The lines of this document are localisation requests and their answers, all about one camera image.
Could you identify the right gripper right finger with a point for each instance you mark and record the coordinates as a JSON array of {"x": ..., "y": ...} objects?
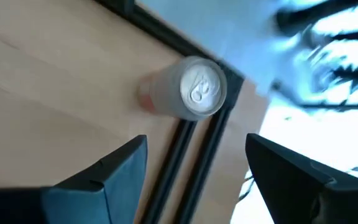
[{"x": 291, "y": 193}]

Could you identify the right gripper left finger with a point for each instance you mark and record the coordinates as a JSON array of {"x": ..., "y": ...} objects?
[{"x": 110, "y": 193}]

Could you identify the silver and orange soda can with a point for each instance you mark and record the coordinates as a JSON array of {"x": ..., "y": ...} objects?
[{"x": 197, "y": 87}]

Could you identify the black stand leg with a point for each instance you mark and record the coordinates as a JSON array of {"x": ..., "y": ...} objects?
[{"x": 306, "y": 18}]

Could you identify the black metal table frame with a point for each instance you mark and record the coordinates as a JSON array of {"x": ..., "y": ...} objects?
[{"x": 166, "y": 39}]

